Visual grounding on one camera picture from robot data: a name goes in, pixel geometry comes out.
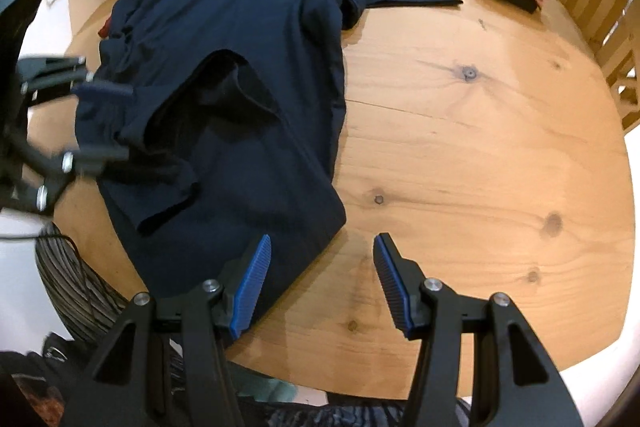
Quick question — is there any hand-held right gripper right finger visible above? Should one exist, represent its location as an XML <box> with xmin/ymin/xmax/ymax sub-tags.
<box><xmin>372</xmin><ymin>233</ymin><xmax>586</xmax><ymax>427</ymax></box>

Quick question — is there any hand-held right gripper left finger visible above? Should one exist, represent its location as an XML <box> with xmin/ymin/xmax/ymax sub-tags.
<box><xmin>60</xmin><ymin>234</ymin><xmax>273</xmax><ymax>427</ymax></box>

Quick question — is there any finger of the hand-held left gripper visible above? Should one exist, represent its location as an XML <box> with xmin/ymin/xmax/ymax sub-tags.
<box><xmin>37</xmin><ymin>146</ymin><xmax>130</xmax><ymax>212</ymax></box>
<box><xmin>17</xmin><ymin>54</ymin><xmax>135</xmax><ymax>104</ymax></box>

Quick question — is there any navy blue t-shirt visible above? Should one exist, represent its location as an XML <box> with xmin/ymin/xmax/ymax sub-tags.
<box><xmin>75</xmin><ymin>0</ymin><xmax>463</xmax><ymax>308</ymax></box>

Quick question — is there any teal cloth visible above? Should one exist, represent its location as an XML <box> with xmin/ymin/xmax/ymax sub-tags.
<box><xmin>235</xmin><ymin>367</ymin><xmax>301</xmax><ymax>404</ymax></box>

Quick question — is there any black cable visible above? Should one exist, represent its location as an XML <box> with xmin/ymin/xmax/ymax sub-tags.
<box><xmin>0</xmin><ymin>224</ymin><xmax>108</xmax><ymax>313</ymax></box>

